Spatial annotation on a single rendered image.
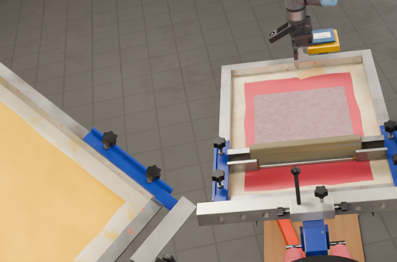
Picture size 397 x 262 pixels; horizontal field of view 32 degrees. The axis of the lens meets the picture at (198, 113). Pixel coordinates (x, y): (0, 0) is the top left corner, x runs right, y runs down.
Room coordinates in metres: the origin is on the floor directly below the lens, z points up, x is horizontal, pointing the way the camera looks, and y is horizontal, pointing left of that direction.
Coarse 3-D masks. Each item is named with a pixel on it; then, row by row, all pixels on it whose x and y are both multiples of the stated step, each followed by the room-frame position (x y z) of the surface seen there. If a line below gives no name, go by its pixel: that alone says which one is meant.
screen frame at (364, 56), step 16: (240, 64) 2.32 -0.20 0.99; (256, 64) 2.30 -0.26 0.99; (272, 64) 2.27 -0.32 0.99; (288, 64) 2.26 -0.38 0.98; (304, 64) 2.25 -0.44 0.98; (320, 64) 2.24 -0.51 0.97; (336, 64) 2.23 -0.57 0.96; (368, 64) 2.14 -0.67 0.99; (224, 80) 2.23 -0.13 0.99; (368, 80) 2.04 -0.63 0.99; (224, 96) 2.13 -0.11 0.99; (224, 112) 2.03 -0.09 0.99; (384, 112) 1.85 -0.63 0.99; (224, 128) 1.94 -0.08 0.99; (288, 192) 1.56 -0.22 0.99; (304, 192) 1.55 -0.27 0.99
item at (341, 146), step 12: (252, 144) 1.74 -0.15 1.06; (264, 144) 1.73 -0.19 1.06; (276, 144) 1.72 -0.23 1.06; (288, 144) 1.70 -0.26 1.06; (300, 144) 1.69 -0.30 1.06; (312, 144) 1.68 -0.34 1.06; (324, 144) 1.68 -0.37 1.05; (336, 144) 1.67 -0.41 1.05; (348, 144) 1.66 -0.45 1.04; (360, 144) 1.66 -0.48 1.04; (252, 156) 1.72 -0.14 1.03; (264, 156) 1.71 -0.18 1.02; (276, 156) 1.70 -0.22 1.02; (288, 156) 1.70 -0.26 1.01; (300, 156) 1.69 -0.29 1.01; (312, 156) 1.68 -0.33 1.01; (324, 156) 1.68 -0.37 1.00; (336, 156) 1.67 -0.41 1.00
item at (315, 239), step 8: (304, 224) 1.37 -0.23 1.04; (312, 224) 1.36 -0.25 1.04; (320, 224) 1.36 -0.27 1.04; (304, 232) 1.34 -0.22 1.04; (312, 232) 1.33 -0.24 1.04; (320, 232) 1.33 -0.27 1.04; (304, 240) 1.31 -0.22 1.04; (312, 240) 1.31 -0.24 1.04; (320, 240) 1.30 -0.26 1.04; (312, 248) 1.28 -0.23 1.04; (320, 248) 1.27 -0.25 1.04
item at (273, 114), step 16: (272, 80) 2.22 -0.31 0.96; (288, 80) 2.20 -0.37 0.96; (256, 96) 2.14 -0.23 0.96; (272, 96) 2.12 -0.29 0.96; (288, 96) 2.10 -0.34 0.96; (256, 112) 2.04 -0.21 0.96; (272, 112) 2.02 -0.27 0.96; (288, 112) 2.00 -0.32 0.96; (256, 128) 1.95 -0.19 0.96; (272, 128) 1.93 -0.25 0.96; (288, 128) 1.91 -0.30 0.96; (256, 176) 1.70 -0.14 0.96; (272, 176) 1.68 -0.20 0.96; (288, 176) 1.67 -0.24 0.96; (304, 176) 1.65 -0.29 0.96
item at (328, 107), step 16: (304, 80) 2.17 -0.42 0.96; (320, 80) 2.15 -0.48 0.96; (336, 80) 2.13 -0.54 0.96; (304, 96) 2.07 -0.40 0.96; (320, 96) 2.05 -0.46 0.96; (336, 96) 2.04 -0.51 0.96; (352, 96) 2.02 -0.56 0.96; (304, 112) 1.98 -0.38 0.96; (320, 112) 1.96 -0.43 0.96; (336, 112) 1.94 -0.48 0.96; (352, 112) 1.93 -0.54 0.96; (304, 128) 1.89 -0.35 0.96; (320, 128) 1.88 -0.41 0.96; (336, 128) 1.86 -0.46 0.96; (352, 128) 1.84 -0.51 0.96; (320, 176) 1.64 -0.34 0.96; (336, 176) 1.62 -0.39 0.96; (352, 176) 1.61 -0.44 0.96; (368, 176) 1.59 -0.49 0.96
